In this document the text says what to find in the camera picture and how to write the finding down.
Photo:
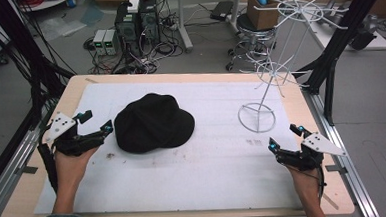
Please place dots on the aluminium rail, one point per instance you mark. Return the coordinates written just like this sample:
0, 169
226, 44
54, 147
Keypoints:
13, 164
343, 154

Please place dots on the person's left hand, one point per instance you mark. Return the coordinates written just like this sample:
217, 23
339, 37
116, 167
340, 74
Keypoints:
72, 166

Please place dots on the black metal frame post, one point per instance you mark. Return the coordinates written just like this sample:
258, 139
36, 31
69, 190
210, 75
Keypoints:
340, 37
21, 47

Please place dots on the white power supply unit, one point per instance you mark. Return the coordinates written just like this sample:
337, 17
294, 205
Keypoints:
99, 41
111, 42

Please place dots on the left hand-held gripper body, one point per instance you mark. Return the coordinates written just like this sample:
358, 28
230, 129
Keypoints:
70, 141

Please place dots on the brown cardboard box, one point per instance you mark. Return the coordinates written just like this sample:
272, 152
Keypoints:
262, 9

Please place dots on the white foam mat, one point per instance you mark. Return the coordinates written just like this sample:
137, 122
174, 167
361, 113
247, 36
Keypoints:
197, 175

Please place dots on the white table leg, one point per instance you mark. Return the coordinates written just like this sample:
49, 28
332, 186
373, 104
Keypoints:
183, 22

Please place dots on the white adapter box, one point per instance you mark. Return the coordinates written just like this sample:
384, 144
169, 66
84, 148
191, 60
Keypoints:
133, 5

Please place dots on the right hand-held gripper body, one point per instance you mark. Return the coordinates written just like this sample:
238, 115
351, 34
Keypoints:
308, 152

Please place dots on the black cap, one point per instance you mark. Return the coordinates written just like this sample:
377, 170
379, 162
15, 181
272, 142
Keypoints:
153, 122

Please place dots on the black computer tower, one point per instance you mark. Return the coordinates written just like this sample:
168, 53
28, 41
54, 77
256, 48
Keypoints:
127, 25
149, 20

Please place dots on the round metal stool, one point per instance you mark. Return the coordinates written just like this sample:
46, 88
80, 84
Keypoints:
250, 38

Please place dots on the person's right hand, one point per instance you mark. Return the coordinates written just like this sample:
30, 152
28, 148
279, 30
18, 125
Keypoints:
301, 179

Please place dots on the black flat device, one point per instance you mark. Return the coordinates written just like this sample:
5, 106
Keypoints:
222, 10

